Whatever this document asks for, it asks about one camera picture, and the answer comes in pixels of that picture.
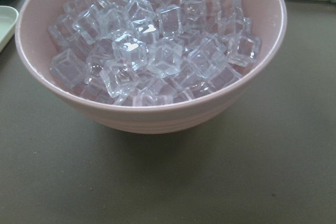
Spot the pink bowl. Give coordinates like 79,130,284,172
15,0,287,134

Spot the pile of clear ice cubes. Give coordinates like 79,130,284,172
48,0,261,107

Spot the cream serving tray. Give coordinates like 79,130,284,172
0,6,19,52

